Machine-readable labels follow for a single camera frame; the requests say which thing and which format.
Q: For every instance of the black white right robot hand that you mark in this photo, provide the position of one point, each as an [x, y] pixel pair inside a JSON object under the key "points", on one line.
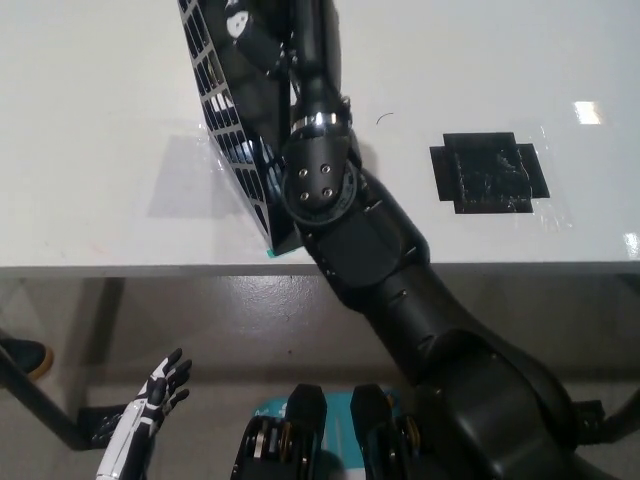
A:
{"points": [[320, 50]]}

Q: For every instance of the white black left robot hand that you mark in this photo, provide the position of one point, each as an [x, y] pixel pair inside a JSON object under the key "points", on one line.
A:
{"points": [[130, 430]]}

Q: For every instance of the black mesh file shelf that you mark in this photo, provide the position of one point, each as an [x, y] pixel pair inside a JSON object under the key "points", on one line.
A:
{"points": [[215, 100]]}

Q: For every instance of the black ribbed robot body block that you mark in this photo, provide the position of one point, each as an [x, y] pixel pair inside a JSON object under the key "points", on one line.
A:
{"points": [[370, 415], [305, 415]]}

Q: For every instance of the black robot legs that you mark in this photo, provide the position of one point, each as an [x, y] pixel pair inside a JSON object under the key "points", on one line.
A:
{"points": [[339, 425]]}

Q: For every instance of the black perforated foot plate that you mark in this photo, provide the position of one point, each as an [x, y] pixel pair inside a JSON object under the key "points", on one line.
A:
{"points": [[102, 425]]}

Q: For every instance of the black metal table leg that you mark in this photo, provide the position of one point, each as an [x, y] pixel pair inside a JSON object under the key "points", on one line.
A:
{"points": [[40, 400]]}

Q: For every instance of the dark shoe with tan sole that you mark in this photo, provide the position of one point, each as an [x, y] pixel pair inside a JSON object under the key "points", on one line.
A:
{"points": [[25, 357]]}

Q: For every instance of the black tape patch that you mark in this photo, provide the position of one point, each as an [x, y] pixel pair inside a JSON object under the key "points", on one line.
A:
{"points": [[480, 170]]}

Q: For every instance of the teal tape marker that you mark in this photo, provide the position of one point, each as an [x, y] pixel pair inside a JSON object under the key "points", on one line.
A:
{"points": [[271, 254]]}

